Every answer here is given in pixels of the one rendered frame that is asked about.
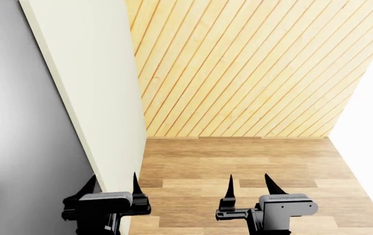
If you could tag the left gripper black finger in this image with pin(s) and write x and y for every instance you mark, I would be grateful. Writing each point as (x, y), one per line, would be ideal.
(137, 189)
(89, 186)

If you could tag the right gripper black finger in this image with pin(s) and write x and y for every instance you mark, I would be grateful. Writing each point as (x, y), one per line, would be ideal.
(274, 187)
(229, 193)

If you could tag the cream white fridge door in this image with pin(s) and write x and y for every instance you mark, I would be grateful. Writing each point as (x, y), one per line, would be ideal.
(101, 85)

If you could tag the grey fridge body panel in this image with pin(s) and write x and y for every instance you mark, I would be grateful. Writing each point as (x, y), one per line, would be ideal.
(17, 110)

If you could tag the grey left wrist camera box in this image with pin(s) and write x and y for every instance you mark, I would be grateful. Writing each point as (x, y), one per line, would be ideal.
(106, 199)

